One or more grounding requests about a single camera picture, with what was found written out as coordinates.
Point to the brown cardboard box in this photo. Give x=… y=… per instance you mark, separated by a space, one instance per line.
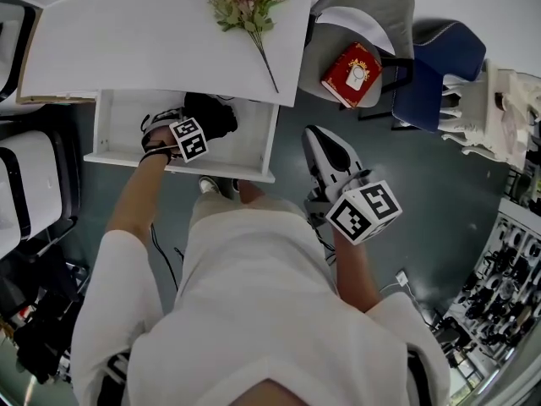
x=55 y=98

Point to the person's white shoe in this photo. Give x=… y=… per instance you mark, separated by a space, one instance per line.
x=208 y=185

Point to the blue upholstered chair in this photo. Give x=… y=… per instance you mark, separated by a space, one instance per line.
x=448 y=57

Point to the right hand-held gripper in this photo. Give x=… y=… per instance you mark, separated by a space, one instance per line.
x=363 y=212

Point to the white and black machine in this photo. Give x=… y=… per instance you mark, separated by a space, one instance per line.
x=10 y=45
x=38 y=184

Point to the person's left forearm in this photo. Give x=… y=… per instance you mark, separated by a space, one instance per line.
x=135 y=201

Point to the white drawer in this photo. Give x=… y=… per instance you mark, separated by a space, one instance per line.
x=122 y=116

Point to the pink and green flower bouquet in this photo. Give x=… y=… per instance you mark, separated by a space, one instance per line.
x=245 y=7

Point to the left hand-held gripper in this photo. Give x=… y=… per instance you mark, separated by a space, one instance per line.
x=190 y=140

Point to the person's white shirt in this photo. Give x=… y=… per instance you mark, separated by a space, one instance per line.
x=262 y=311

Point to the person's right forearm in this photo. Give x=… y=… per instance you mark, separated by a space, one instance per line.
x=357 y=269

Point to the white ornate carved table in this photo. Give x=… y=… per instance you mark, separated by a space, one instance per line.
x=498 y=112

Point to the person's left hand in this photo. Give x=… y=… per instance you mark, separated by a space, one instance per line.
x=161 y=138

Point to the red book with gold trim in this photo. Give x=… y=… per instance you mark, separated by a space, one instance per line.
x=338 y=78

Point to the white desk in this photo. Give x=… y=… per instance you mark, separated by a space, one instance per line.
x=127 y=36

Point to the person's beige trousers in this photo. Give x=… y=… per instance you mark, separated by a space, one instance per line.
x=209 y=210

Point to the rack of black white devices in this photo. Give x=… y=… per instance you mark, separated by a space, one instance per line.
x=498 y=277

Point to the black office chair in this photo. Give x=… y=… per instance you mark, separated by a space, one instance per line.
x=38 y=311

